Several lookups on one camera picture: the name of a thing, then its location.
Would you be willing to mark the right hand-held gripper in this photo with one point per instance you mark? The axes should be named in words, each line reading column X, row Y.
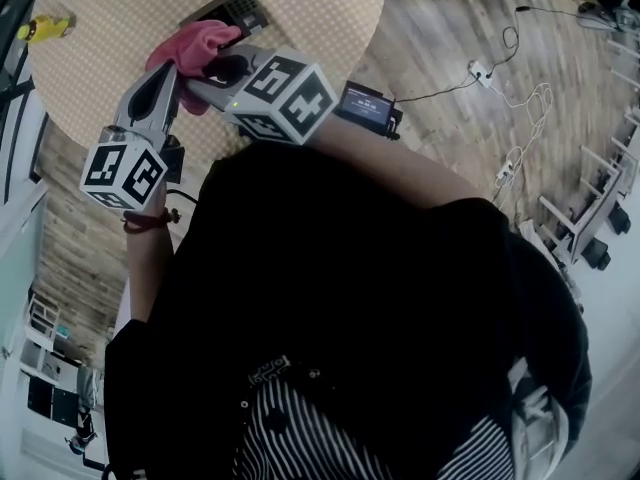
column 272, row 85

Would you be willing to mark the person's left forearm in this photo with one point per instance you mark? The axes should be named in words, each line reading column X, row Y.
column 147, row 268

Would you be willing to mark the pink cloth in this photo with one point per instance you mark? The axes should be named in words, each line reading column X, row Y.
column 195, row 43

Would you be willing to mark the person's striped trousers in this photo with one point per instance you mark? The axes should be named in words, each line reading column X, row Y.
column 300, row 443

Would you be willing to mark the small black display screen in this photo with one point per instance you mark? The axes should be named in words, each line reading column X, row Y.
column 365, row 105

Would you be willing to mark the white desk frame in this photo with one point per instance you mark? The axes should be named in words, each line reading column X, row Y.
column 597, row 208

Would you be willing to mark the grey white waist bag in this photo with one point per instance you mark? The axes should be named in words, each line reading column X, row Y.
column 540, row 418

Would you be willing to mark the person's right forearm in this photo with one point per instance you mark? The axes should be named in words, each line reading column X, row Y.
column 395, row 163

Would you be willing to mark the black metal railing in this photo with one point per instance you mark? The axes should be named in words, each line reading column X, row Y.
column 12, row 90

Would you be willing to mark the white power strip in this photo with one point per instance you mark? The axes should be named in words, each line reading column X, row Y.
column 481, row 74
column 506, row 169

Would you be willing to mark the person's black shirt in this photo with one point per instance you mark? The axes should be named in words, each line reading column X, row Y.
column 325, row 268

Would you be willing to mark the frosted glass door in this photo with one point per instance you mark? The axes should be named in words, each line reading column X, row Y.
column 17, row 268

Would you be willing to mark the white shelving unit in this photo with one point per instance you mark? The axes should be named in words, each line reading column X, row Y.
column 42, row 318

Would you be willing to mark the yellow bottle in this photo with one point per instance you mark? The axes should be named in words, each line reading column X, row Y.
column 45, row 28

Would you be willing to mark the round table checkered beige tablecloth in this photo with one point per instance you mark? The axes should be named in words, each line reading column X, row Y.
column 310, row 13

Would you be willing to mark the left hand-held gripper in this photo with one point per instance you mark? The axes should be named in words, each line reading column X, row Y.
column 145, row 175

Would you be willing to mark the dark calculator device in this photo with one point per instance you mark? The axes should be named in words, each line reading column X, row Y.
column 242, row 3

